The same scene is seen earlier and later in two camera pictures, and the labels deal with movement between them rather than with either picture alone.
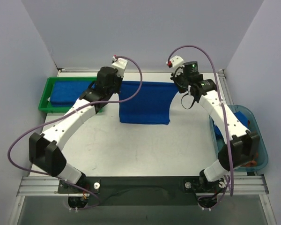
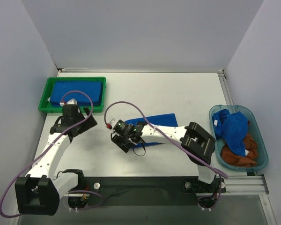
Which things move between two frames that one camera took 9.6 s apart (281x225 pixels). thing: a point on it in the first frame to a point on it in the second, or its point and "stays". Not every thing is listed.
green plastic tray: (45, 105) stays
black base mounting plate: (142, 191) stays
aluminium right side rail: (225, 88) stays
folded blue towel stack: (66, 93) stays
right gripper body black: (178, 76) to (119, 143)
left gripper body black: (117, 81) to (83, 122)
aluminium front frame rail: (47, 186) stays
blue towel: (151, 105) to (167, 120)
